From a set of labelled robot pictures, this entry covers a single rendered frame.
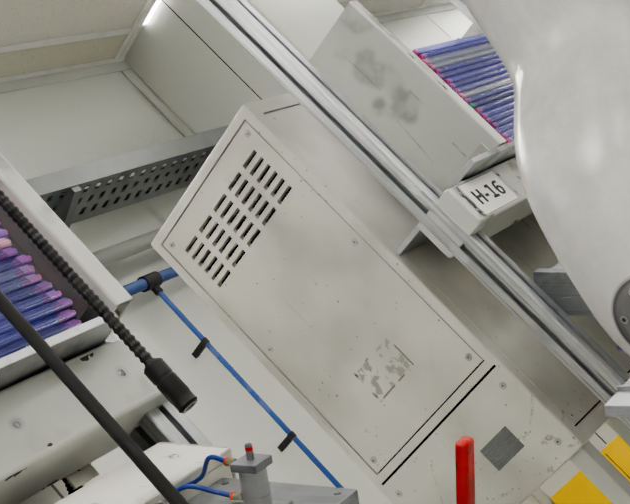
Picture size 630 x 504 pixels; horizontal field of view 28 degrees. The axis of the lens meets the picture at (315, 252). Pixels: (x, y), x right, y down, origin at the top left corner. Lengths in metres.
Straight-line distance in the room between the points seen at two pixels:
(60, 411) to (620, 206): 0.57
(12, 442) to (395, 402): 0.99
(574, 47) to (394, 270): 1.17
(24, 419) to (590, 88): 0.57
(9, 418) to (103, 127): 3.17
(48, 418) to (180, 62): 3.39
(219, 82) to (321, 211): 2.44
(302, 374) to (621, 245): 1.37
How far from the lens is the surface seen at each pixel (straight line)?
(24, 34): 4.02
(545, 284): 1.76
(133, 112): 4.33
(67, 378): 0.70
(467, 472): 0.95
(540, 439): 1.84
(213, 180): 2.00
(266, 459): 0.97
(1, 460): 1.02
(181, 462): 1.08
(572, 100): 0.70
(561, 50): 0.73
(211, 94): 4.34
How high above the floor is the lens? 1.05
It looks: 13 degrees up
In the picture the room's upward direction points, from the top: 44 degrees counter-clockwise
